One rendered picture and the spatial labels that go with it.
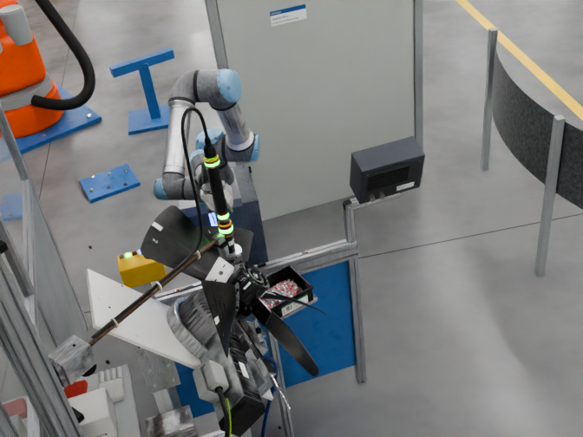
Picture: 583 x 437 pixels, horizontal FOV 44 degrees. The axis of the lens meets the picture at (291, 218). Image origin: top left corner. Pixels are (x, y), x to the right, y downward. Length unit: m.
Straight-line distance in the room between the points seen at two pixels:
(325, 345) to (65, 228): 2.27
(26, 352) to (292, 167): 2.83
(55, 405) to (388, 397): 1.88
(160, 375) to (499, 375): 1.80
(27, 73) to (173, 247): 3.94
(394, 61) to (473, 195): 1.00
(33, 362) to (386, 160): 1.48
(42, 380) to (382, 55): 2.96
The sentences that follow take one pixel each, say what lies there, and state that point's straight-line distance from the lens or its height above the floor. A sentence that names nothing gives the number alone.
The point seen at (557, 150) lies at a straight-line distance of 3.62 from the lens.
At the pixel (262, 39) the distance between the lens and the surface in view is 3.99.
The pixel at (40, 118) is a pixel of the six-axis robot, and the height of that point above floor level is 0.15.
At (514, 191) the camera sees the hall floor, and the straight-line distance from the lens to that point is 4.72.
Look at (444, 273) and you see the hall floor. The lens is 4.07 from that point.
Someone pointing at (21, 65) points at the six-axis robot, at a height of 0.58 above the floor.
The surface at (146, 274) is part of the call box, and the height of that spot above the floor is 1.03.
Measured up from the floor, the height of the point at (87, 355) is 1.36.
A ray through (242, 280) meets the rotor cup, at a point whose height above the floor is 1.25.
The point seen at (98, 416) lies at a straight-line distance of 2.37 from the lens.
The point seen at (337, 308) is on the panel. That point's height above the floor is 0.51.
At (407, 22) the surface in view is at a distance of 4.28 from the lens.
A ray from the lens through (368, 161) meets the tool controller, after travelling 2.71.
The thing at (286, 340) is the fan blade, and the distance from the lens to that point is 2.26.
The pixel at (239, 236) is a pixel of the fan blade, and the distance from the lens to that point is 2.52.
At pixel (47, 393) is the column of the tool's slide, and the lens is 1.94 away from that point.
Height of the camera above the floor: 2.71
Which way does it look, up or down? 37 degrees down
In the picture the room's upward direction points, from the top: 8 degrees counter-clockwise
